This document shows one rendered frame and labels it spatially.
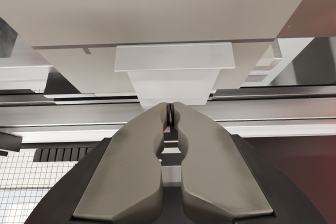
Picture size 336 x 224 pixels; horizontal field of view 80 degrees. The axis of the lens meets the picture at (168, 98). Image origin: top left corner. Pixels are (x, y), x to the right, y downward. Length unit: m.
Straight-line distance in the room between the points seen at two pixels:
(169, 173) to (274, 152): 0.62
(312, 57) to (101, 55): 0.61
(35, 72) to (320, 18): 0.40
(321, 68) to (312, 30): 0.27
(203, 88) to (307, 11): 0.21
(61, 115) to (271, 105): 0.50
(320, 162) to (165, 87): 0.73
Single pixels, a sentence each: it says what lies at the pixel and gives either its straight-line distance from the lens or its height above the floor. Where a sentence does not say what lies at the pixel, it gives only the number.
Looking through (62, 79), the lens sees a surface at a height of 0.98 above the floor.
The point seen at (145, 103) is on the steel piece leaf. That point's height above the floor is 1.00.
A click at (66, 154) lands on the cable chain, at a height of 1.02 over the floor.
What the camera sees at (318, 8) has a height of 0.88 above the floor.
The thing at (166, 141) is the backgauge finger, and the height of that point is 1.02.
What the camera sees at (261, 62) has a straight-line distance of 0.26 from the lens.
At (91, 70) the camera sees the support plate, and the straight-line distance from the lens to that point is 0.20.
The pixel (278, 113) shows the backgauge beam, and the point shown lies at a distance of 0.53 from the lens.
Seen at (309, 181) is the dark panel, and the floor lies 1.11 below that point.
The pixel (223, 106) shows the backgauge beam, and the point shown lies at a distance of 0.50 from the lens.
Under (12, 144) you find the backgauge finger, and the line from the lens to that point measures 0.62.
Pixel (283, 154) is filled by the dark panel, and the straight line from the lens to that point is 0.82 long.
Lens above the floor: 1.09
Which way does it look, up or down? 22 degrees down
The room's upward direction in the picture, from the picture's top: 179 degrees clockwise
